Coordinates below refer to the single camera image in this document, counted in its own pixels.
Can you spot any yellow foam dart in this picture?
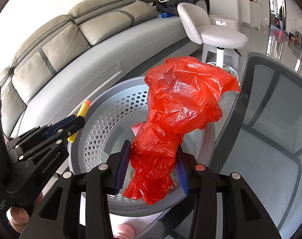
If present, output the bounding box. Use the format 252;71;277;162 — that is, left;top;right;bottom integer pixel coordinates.
68;100;91;143

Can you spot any red plastic bag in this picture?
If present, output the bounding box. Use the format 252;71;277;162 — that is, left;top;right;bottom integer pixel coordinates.
123;57;240;205

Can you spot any grey perforated trash bin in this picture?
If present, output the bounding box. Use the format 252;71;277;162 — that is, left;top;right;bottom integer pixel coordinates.
68;76;239;217

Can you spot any person's left hand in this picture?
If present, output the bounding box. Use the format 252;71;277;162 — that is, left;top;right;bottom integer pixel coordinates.
6;207;30;234

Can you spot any grey sofa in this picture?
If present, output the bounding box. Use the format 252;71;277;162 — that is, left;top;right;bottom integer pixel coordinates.
0;0;198;138

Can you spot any black glass coffee table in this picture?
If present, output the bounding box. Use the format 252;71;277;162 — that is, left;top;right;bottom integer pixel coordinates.
133;52;302;239

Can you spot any pile of clothes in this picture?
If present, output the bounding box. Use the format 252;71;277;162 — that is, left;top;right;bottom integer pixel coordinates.
152;0;210;18

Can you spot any white swivel stool chair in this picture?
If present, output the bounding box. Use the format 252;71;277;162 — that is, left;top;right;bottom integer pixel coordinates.
177;3;248;78

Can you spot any white plastic step stool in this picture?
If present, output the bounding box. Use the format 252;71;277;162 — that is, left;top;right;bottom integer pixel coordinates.
209;14;240;31

